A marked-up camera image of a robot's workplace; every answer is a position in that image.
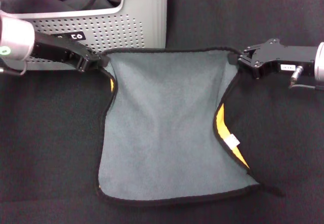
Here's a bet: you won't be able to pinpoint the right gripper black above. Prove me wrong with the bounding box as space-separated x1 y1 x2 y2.
228 39 318 80

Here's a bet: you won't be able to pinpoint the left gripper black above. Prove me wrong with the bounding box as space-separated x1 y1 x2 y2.
31 32 111 72

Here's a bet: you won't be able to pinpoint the grey yellow towel black trim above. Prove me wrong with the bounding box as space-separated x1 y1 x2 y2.
96 46 286 207

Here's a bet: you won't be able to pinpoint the grey perforated storage box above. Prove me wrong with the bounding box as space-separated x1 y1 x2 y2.
0 0 168 70

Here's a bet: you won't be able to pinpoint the black tablecloth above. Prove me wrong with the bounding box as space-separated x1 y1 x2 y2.
0 0 324 224

